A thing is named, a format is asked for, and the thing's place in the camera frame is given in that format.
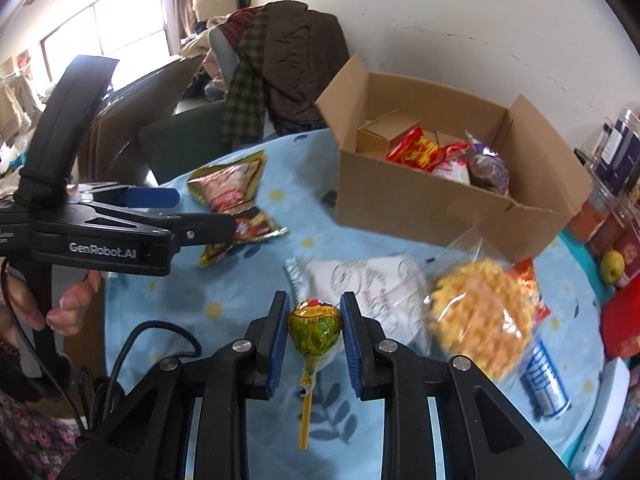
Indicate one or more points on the small gold box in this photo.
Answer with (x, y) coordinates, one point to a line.
(385, 127)

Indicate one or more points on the green pear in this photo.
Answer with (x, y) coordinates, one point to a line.
(612, 265)

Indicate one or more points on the purple label clear jar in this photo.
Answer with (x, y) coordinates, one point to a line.
(620, 150)

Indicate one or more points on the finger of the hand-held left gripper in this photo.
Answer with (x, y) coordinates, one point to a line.
(205, 230)
(150, 196)

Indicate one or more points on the blue white tube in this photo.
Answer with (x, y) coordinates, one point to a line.
(545, 385)

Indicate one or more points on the dark floral clothing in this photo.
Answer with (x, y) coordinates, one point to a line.
(30, 435)

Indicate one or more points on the white bread packet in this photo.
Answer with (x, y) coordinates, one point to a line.
(370, 280)

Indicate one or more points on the stack of flat cardboard sheets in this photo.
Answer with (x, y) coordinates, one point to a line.
(140, 90)

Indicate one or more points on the gold red snack packet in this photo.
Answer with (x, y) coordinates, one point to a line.
(225, 185)

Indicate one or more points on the red cartoon snack packet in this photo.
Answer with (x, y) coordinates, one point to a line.
(530, 280)

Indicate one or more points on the green plaid shirt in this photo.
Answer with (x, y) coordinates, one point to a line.
(245, 100)

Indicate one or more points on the wide jar red powder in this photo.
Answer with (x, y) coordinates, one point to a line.
(592, 215)

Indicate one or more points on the brown jacket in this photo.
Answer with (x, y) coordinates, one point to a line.
(300, 60)

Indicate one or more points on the lollipop with yellow stick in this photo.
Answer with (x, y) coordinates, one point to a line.
(315, 330)

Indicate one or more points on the purple bread packet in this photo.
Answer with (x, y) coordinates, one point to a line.
(487, 172)

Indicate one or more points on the white blue case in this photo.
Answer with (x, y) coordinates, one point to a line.
(607, 410)

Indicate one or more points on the red canister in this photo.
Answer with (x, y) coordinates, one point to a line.
(622, 330)

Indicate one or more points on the window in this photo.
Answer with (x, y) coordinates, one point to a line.
(115, 25)

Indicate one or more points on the pile of clothes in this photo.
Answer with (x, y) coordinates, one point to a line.
(200, 50)

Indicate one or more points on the clear waffle packet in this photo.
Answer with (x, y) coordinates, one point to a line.
(480, 315)

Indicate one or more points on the cardboard box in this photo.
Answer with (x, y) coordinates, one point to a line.
(425, 215)

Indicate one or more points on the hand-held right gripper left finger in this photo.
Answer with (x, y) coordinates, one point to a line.
(275, 350)

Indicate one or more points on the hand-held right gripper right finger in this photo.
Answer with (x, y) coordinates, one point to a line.
(352, 345)

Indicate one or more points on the person's left hand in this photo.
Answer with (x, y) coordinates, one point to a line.
(70, 305)

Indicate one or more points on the brown curtain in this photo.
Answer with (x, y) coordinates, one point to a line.
(180, 5)

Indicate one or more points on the dark green sofa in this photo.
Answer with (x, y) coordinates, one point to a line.
(180, 135)

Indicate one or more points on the blue floral tablecloth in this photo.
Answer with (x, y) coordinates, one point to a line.
(200, 285)

